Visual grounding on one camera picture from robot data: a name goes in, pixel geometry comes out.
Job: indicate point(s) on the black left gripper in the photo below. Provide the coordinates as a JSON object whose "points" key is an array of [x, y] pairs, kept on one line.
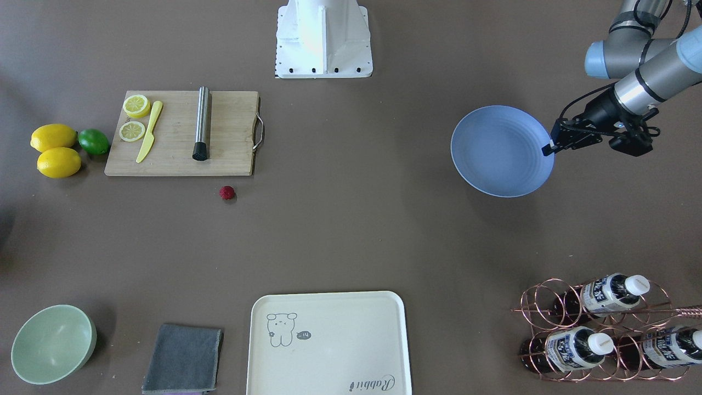
{"points": [[600, 109]]}

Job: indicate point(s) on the blue plate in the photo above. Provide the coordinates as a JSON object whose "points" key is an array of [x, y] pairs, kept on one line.
{"points": [[497, 149]]}

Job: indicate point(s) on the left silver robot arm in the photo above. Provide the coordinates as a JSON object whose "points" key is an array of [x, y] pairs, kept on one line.
{"points": [[646, 72]]}

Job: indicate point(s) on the red strawberry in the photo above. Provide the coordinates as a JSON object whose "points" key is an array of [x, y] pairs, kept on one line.
{"points": [[227, 192]]}

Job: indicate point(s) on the dark drink bottle middle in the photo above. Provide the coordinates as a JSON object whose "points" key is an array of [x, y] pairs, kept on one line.
{"points": [[614, 293]]}

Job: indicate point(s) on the dark drink bottle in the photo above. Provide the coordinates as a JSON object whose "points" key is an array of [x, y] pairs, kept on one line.
{"points": [[564, 351], [614, 293], [669, 348]]}

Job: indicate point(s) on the dark drink bottle front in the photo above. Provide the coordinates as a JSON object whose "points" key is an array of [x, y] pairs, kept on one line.
{"points": [[564, 351]]}

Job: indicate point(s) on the dark drink bottle back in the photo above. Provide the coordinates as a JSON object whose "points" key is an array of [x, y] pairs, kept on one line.
{"points": [[669, 348]]}

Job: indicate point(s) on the cream plastic tray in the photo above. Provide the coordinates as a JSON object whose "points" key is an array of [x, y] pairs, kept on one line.
{"points": [[329, 343]]}

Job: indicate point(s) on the steel muddler black tip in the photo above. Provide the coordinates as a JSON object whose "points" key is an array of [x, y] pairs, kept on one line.
{"points": [[203, 111]]}

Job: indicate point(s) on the yellow plastic knife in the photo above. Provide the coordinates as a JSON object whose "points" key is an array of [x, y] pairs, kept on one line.
{"points": [[149, 138]]}

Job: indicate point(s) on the lemon slice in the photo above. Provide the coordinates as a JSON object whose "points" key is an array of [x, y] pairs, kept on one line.
{"points": [[136, 106], [132, 131]]}

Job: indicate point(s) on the grey folded cloth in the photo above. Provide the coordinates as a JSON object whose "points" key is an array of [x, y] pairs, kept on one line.
{"points": [[185, 360]]}

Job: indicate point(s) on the green lime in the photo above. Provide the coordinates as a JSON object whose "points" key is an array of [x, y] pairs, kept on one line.
{"points": [[93, 141]]}

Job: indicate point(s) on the yellow lemon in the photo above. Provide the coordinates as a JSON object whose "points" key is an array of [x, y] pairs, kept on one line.
{"points": [[60, 162], [53, 135]]}

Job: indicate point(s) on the green bowl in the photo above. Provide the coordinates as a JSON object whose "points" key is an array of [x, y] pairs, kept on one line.
{"points": [[53, 344]]}

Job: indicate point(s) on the copper wire bottle rack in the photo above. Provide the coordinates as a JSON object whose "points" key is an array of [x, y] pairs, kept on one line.
{"points": [[543, 307]]}

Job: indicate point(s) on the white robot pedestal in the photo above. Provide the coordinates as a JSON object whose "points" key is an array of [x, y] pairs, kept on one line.
{"points": [[323, 39]]}

